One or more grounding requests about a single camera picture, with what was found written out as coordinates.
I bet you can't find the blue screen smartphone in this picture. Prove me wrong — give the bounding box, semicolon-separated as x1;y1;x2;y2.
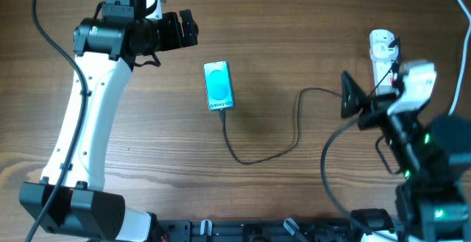
203;60;234;111

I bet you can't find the black usb charging cable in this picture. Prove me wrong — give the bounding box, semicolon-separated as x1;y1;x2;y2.
219;35;403;166

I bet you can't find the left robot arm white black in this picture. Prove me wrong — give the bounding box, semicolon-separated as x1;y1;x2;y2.
19;0;199;241

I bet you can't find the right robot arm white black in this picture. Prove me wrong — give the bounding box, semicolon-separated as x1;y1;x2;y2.
341;71;470;241

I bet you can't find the white charger adapter plug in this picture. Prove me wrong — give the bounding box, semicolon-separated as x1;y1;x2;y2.
369;42;399;63

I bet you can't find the white power strip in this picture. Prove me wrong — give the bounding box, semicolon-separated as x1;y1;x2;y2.
369;29;400;96

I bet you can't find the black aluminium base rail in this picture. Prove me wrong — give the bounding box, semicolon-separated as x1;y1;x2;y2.
149;218;363;242

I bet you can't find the white power strip cord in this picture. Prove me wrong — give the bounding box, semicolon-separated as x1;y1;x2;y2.
447;0;471;117

